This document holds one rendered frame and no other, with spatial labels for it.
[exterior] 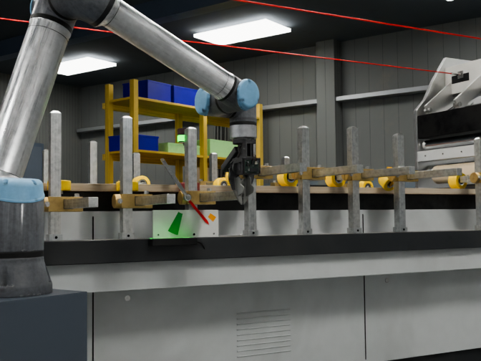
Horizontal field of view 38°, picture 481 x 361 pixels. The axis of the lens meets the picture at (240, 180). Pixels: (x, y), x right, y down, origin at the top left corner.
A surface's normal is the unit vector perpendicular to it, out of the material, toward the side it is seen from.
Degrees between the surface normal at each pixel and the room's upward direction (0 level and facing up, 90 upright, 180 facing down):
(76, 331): 90
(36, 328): 90
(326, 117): 90
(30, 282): 70
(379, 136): 90
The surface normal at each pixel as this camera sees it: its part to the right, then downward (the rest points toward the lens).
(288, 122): -0.59, -0.04
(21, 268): 0.56, -0.39
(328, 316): 0.48, -0.05
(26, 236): 0.75, -0.04
